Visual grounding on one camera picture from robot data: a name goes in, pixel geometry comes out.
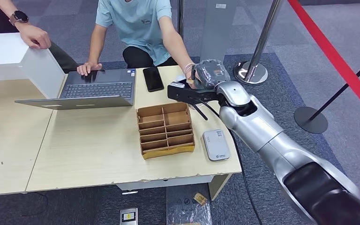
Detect chrome post with black base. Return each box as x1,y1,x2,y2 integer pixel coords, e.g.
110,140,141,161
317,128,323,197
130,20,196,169
177,0,184,41

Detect grey laptop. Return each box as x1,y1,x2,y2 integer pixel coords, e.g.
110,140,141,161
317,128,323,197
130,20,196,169
15,68,136,111

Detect person's right hand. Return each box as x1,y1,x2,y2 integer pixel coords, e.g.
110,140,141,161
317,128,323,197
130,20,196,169
76,61,103,77

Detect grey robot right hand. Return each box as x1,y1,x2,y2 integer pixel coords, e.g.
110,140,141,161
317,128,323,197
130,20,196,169
191,59,232,91

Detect black smartphone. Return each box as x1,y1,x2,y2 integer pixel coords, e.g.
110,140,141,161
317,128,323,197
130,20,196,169
142,66,165,93

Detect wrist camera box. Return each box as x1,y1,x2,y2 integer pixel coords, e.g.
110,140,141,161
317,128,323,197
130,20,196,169
167,79,222,105

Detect plastic covered floor panel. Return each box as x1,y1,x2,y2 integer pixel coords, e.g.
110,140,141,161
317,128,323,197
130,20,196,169
166,183,213,225

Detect white box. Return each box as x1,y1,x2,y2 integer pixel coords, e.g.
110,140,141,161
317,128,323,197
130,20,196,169
0,32,66,99

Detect chrome stanchion post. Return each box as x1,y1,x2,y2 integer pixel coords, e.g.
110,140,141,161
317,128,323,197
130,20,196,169
233,0,283,86

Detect pink wrist bracelet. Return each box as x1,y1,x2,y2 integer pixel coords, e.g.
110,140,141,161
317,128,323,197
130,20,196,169
183,63,196,76

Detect white card reader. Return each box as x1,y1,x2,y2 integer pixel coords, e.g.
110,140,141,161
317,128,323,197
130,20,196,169
202,129,231,162

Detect dark wristwatch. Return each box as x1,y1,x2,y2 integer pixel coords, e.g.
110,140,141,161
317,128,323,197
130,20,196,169
8,10,30,26

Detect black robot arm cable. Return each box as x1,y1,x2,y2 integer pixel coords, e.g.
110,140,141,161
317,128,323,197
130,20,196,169
200,101,263,225

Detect black remote controller with antennas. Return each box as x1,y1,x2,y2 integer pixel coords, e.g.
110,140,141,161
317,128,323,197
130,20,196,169
169,77,219,121

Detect red barrier belt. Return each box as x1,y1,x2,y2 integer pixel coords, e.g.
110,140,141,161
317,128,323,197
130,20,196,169
287,0,360,122

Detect wooden compartment organizer box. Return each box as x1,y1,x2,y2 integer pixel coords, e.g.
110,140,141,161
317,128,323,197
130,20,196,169
135,101,196,160

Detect small brown floor item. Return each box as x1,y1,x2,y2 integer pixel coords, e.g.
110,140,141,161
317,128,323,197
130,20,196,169
194,192,209,206

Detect floor socket box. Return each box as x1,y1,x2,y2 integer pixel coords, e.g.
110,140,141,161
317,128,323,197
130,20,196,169
120,208,138,225

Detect person's left hand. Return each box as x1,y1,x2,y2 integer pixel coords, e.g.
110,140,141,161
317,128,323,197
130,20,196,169
184,63,199,89

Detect black stanchion post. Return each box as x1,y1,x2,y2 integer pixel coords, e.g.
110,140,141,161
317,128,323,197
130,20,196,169
294,52,360,135

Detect grey upright panel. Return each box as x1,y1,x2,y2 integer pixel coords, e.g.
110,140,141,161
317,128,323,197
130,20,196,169
199,0,242,64

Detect person's hand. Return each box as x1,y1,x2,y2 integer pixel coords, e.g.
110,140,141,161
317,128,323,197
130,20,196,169
17,24,52,50

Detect person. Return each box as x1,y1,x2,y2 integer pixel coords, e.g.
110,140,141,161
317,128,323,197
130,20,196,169
76,0,199,89
0,0,80,74

